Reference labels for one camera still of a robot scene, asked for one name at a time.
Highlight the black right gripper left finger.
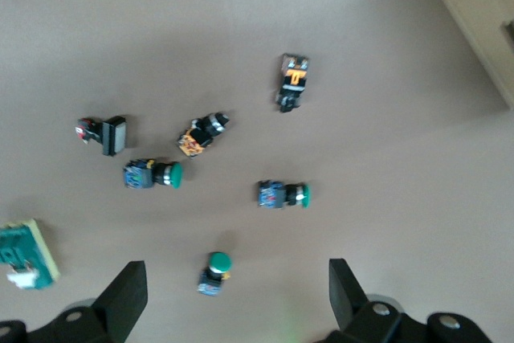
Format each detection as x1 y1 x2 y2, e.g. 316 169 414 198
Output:
0 259 149 343

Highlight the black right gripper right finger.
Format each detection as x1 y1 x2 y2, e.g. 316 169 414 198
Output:
315 258 497 343

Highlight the green load switch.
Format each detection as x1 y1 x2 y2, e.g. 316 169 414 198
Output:
0 218 62 292

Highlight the brown paper table cover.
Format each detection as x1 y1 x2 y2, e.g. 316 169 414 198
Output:
0 0 514 343

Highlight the brown cardboard box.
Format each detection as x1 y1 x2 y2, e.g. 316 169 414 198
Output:
430 0 514 112

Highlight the green push button switch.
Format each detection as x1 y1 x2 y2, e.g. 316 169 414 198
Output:
197 251 235 297
123 158 185 191
256 179 312 211

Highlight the black square indicator switch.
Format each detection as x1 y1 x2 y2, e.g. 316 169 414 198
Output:
75 115 129 157

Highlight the black orange selector switch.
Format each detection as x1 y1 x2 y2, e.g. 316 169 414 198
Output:
275 52 312 115
175 110 232 160

